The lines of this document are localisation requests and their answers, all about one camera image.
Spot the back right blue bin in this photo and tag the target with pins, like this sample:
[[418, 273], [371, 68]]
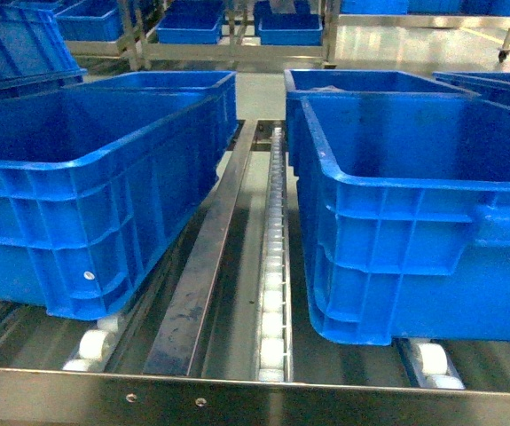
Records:
[[301, 83]]

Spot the front right blue bin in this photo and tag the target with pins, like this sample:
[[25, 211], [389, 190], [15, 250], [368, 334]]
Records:
[[405, 213]]

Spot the front middle blue bin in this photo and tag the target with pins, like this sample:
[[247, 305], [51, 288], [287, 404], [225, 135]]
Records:
[[94, 187]]

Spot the back middle blue bin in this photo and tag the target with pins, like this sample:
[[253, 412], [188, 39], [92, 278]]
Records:
[[219, 85]]

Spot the distant blue bin right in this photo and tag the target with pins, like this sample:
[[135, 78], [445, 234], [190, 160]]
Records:
[[301, 28]]

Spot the distant blue bin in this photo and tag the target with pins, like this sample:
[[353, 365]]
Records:
[[190, 29], [301, 28], [91, 21]]

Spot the distant blue bin middle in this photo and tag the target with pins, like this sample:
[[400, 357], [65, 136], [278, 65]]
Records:
[[190, 29]]

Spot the distant blue bin left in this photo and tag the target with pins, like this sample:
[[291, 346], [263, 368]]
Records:
[[91, 21]]

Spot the tilted blue crate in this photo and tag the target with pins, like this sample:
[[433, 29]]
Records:
[[34, 57]]

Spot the far right blue bin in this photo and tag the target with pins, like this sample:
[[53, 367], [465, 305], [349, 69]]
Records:
[[492, 86]]

